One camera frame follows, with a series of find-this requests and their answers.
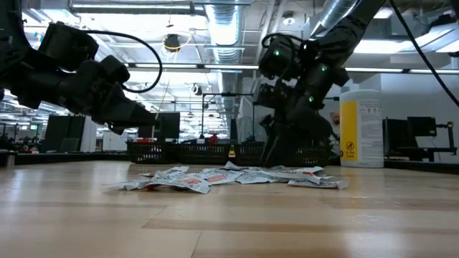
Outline silver ventilation duct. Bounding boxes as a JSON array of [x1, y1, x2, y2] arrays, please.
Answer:
[[310, 0, 359, 37], [204, 0, 248, 119]]

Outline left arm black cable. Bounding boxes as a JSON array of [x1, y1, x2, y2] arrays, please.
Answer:
[[84, 30, 163, 94]]

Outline yellow and white wipes canister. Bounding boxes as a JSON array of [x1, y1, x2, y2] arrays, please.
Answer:
[[339, 89, 384, 168]]

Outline black hanging ceiling lamp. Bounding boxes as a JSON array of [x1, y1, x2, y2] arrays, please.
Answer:
[[163, 33, 182, 54]]

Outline square white printed packet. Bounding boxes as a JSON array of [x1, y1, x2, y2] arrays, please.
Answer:
[[222, 161, 248, 171], [286, 166, 326, 176], [143, 175, 212, 194], [116, 178, 153, 191], [236, 171, 288, 184]]

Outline white packet with red print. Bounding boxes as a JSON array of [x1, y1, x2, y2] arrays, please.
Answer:
[[204, 171, 245, 186], [288, 178, 351, 190]]

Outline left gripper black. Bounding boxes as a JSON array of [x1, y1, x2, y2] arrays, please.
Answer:
[[57, 59, 158, 135]]

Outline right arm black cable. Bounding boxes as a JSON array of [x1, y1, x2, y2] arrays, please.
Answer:
[[389, 0, 459, 108]]

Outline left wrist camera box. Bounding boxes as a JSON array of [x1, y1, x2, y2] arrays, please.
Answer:
[[100, 55, 131, 85]]

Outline black partition panel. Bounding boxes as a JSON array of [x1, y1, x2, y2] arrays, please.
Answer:
[[42, 113, 87, 153]]

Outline black tubular rack frame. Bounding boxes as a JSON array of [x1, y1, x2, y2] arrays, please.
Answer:
[[200, 92, 256, 143]]

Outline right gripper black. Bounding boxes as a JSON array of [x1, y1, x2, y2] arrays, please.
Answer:
[[261, 60, 351, 166]]

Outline black desk monitor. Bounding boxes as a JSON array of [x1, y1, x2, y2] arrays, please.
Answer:
[[138, 112, 181, 141], [382, 118, 413, 151], [407, 116, 438, 139]]

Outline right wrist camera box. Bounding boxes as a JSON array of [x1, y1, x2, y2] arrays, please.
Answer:
[[252, 81, 288, 109]]

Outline white cabinet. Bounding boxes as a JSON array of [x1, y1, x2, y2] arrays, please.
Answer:
[[102, 130, 129, 152]]

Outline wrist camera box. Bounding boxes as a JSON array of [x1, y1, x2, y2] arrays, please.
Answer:
[[100, 55, 131, 85], [252, 81, 288, 109]]

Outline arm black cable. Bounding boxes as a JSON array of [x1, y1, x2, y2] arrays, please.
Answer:
[[389, 0, 459, 108], [84, 30, 163, 94]]

